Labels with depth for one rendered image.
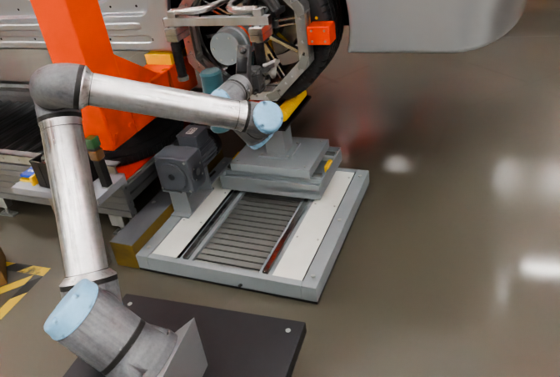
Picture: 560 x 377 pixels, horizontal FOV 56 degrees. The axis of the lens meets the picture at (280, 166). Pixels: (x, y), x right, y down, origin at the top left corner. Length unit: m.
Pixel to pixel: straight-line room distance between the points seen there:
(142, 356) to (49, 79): 0.71
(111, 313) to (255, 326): 0.43
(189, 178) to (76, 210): 0.85
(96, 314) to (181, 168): 1.05
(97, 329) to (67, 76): 0.61
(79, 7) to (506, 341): 1.82
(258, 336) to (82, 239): 0.55
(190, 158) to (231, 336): 0.92
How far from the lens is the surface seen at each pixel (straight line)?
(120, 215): 2.50
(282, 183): 2.38
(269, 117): 1.46
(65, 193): 1.50
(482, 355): 1.88
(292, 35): 2.27
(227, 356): 1.50
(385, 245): 2.24
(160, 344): 1.33
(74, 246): 1.50
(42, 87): 1.45
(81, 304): 1.31
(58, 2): 2.01
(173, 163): 2.24
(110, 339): 1.32
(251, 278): 2.04
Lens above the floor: 1.43
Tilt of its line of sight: 30 degrees down
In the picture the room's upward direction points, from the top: 8 degrees counter-clockwise
